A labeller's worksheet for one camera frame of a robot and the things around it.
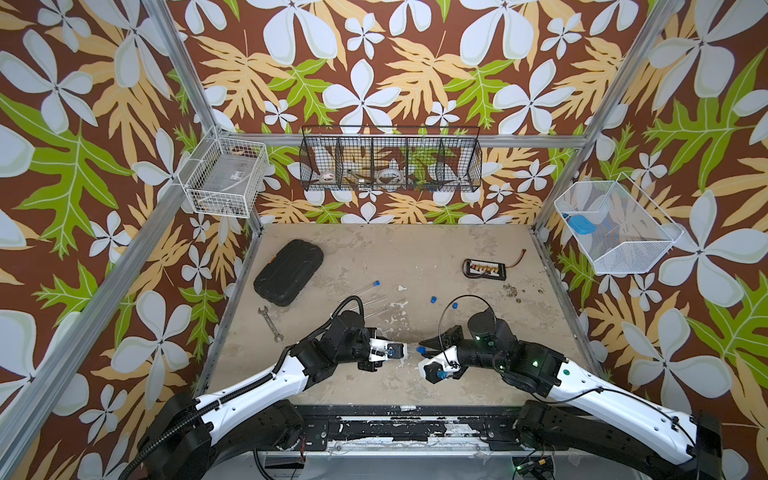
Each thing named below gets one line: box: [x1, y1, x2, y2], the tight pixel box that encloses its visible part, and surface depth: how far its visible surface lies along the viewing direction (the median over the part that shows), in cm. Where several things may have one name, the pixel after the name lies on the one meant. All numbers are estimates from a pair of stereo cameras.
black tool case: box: [254, 239, 324, 307], surface depth 101 cm
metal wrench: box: [258, 306, 284, 343], surface depth 93 cm
